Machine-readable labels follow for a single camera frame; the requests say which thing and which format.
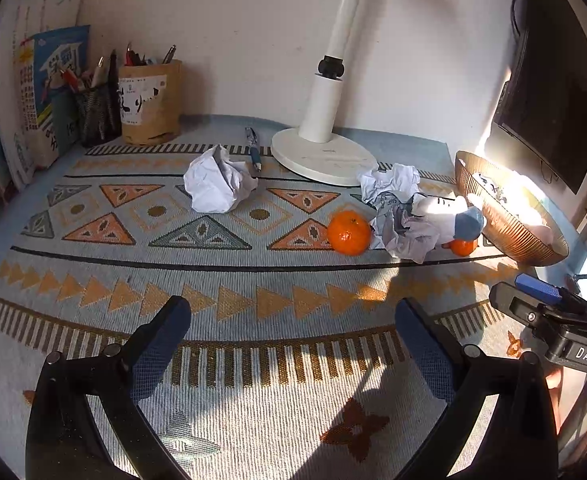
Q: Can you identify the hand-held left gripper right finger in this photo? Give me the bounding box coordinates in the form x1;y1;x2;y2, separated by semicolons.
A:
395;297;559;480

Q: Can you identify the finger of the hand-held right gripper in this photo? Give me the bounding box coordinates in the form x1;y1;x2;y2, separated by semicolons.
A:
515;273;587;313
488;281;557;332

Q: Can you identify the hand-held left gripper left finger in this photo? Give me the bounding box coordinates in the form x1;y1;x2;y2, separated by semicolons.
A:
26;295;192;480

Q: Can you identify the amber ribbed glass bowl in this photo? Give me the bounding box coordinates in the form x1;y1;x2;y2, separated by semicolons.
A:
454;150;570;267

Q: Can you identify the printed paper ball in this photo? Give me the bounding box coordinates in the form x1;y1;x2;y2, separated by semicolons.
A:
472;171;505;197

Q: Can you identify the white crumpled paper ball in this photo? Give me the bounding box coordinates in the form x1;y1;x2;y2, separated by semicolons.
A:
357;162;422;207
183;144;259;214
483;195;557;247

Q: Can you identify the small tangerine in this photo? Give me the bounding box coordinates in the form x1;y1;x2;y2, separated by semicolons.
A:
447;238;479;257

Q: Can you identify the blue white plush toy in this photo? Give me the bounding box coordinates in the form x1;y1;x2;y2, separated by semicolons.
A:
412;195;485;242

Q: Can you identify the grey printed crumpled paper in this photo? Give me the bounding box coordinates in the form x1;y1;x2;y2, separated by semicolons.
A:
371;192;455;264

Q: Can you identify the patterned woven mat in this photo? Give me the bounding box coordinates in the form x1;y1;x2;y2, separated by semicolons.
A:
0;112;577;480

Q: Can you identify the large tangerine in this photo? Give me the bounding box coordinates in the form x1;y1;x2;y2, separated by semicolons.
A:
327;209;373;255

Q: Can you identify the black monitor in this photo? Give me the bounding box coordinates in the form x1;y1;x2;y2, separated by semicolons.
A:
488;0;587;196

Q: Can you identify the white desk lamp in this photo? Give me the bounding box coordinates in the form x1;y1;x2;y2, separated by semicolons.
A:
271;0;379;186

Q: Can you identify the blue pen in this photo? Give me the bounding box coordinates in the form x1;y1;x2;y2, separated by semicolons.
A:
244;127;263;172

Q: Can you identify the black mesh pen holder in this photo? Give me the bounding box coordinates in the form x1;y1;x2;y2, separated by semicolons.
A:
73;82;123;149

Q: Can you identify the kraft paper pen holder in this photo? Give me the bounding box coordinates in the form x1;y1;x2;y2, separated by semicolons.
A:
118;59;183;146

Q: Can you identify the blue cover workbook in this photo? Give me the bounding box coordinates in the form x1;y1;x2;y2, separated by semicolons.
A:
32;25;92;169

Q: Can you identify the red pen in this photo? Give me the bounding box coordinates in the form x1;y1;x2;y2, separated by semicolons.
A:
59;67;82;93

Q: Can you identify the white workbook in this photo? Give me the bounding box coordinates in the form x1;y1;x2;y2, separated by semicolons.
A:
0;0;87;190

